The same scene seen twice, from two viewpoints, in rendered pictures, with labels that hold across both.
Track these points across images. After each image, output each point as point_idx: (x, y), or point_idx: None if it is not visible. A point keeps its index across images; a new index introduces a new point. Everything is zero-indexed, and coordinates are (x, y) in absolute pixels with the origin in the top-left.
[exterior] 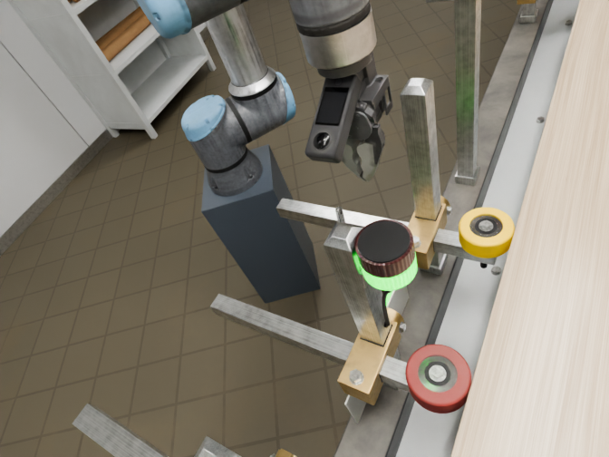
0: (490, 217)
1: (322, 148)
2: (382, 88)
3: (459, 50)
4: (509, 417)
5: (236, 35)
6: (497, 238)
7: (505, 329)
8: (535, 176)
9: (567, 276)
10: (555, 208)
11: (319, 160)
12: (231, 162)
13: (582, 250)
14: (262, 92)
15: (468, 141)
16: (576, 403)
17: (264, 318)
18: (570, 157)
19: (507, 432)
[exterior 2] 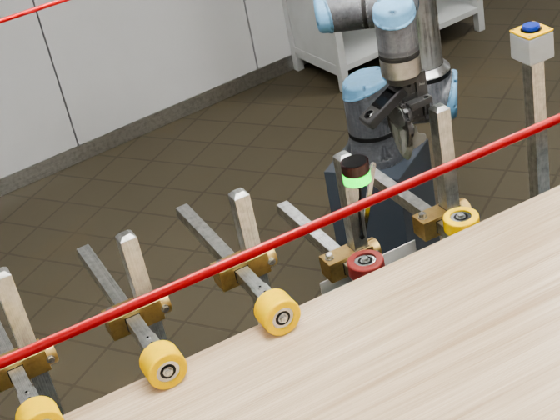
0: (468, 213)
1: (366, 117)
2: (423, 102)
3: (527, 104)
4: (380, 283)
5: (417, 27)
6: (457, 222)
7: (416, 257)
8: (520, 205)
9: (472, 250)
10: (508, 223)
11: (365, 125)
12: (372, 136)
13: (493, 244)
14: None
15: (535, 183)
16: (413, 289)
17: (303, 221)
18: (552, 203)
19: (373, 287)
